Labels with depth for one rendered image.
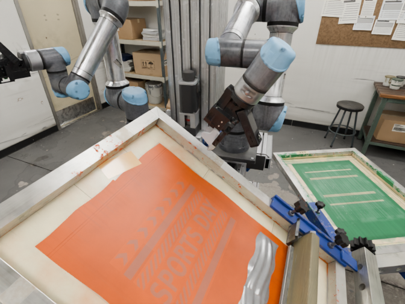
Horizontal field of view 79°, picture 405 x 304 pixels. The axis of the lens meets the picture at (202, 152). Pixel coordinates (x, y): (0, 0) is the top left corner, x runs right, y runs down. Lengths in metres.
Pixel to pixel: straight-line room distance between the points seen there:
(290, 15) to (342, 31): 3.14
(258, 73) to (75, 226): 0.51
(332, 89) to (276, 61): 3.74
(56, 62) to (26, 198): 0.73
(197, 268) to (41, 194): 0.36
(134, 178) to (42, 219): 0.22
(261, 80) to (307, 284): 0.48
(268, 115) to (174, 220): 0.61
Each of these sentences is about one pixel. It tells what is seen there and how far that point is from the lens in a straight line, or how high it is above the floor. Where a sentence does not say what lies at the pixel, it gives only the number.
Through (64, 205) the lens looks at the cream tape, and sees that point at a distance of 0.59.
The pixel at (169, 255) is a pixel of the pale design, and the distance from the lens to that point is 0.60.
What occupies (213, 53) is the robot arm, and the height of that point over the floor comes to 1.73.
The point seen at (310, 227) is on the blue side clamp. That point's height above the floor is 1.23.
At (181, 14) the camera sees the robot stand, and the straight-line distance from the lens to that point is 1.22.
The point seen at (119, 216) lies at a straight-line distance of 0.59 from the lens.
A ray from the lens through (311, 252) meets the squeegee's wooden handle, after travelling 0.73.
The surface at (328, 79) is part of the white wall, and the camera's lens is 4.28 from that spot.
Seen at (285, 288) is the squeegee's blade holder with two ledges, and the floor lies 1.26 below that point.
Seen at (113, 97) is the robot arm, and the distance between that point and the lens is 1.33.
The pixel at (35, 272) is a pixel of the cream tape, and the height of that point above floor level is 1.46.
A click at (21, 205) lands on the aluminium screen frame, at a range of 0.55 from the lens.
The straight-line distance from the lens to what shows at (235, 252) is 0.70.
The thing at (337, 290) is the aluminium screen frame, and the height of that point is 1.16.
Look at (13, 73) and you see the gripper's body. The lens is 1.16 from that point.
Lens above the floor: 1.85
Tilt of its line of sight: 32 degrees down
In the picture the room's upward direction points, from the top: straight up
